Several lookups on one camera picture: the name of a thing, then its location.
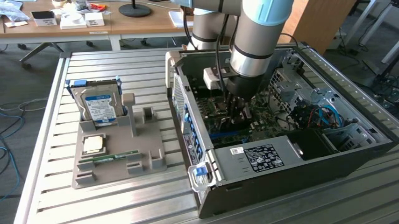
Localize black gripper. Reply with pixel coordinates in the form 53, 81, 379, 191
224, 75, 263, 108

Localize black graphics card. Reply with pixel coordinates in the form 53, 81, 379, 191
215, 115, 252, 136

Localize CPU socket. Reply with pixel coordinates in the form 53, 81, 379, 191
209, 98, 229, 115

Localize tall metal disk bay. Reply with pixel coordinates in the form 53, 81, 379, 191
267, 67, 339, 117

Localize green motherboard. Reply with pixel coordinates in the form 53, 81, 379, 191
187, 77, 291, 150

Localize blue expansion slot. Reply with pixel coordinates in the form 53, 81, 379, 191
209, 130, 240, 141

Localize grey power supply unit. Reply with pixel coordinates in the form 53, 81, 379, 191
213, 136, 304, 182

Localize black plastic shroud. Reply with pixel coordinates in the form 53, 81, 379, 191
285, 129, 340, 162

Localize stack of papers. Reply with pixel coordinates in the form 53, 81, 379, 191
168, 10, 195, 28

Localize brown cardboard box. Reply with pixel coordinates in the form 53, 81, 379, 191
180, 7, 195, 22

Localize wooden cabinet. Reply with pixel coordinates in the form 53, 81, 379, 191
276, 0, 357, 54

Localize low metal disk bay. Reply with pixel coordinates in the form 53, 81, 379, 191
320, 122, 380, 152

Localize black open PC case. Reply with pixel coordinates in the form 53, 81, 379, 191
164, 41, 399, 220

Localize grey parts rack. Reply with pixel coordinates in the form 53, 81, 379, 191
70, 92, 168, 190

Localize hard disk in blue caddy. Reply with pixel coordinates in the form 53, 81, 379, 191
64, 76, 122, 128

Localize black round lamp base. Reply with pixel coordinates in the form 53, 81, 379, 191
117, 0, 152, 18

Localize green RAM stick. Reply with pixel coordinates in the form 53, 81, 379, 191
77, 150, 140, 163

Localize silver CPU chip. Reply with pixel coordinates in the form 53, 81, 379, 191
82, 136, 104, 154

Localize plain white box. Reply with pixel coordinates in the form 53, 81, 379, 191
84, 12, 105, 28

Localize orange plastic item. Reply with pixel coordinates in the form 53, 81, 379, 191
88, 2, 108, 12

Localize white box with tape roll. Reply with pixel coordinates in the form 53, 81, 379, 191
58, 12, 86, 30

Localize white box with black top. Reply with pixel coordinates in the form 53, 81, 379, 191
29, 10, 58, 27

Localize wooden desk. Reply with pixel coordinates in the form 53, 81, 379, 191
0, 0, 237, 68

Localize clear plastic bag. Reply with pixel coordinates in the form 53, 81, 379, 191
0, 0, 30, 21

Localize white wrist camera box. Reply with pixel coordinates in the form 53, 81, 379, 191
201, 67, 233, 91

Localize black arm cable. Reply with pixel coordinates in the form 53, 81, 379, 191
213, 14, 240, 95

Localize blue wire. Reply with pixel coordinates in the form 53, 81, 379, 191
313, 105, 343, 128

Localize blue floor cable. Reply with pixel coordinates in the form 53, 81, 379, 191
0, 112, 24, 201

